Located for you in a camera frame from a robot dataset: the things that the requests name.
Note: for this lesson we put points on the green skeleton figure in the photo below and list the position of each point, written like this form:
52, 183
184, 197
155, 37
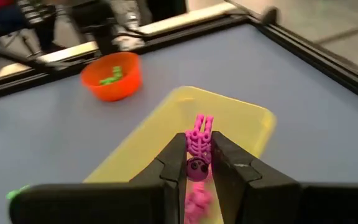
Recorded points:
108, 81
17, 192
117, 71

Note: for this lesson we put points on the black frame clamp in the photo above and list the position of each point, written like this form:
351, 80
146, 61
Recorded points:
269, 15

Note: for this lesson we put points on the orange round bowl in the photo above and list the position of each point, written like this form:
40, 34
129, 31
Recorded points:
117, 91

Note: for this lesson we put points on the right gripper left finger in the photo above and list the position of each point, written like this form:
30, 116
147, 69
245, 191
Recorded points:
174, 174

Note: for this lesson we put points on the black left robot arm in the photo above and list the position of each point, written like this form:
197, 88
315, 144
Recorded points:
95, 28

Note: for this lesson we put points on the yellow plastic tray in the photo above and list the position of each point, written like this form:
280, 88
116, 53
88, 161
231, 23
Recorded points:
154, 140

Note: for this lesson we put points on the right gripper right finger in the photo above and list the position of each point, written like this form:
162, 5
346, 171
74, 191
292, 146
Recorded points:
238, 174

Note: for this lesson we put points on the black aluminium table frame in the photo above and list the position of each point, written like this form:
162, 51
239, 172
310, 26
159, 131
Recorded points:
337, 73

